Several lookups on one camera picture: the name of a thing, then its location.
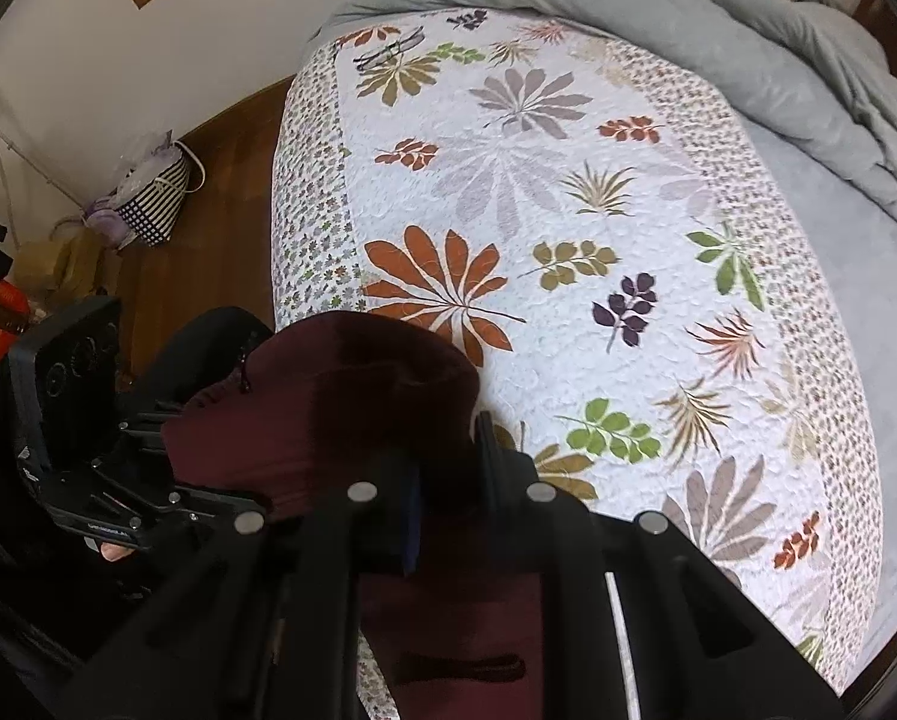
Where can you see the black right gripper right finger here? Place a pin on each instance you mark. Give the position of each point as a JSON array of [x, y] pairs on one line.
[[550, 534]]

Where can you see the maroon pants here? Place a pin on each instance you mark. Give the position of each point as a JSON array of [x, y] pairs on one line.
[[344, 398]]

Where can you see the left hand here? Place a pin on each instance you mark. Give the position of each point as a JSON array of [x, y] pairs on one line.
[[114, 552]]

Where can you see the brown paper bag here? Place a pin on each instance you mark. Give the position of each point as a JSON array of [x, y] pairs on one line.
[[59, 272]]

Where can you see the grey bed sheet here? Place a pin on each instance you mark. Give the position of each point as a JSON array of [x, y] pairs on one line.
[[856, 245]]

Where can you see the white floral quilt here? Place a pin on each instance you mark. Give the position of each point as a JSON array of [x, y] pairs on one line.
[[592, 227]]

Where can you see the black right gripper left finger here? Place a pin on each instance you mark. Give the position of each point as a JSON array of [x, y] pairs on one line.
[[320, 663]]

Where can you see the grey comforter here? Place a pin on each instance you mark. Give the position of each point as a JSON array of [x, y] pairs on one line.
[[795, 76]]

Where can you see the striped basket bag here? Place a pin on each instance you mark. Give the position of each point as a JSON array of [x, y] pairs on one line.
[[150, 186]]

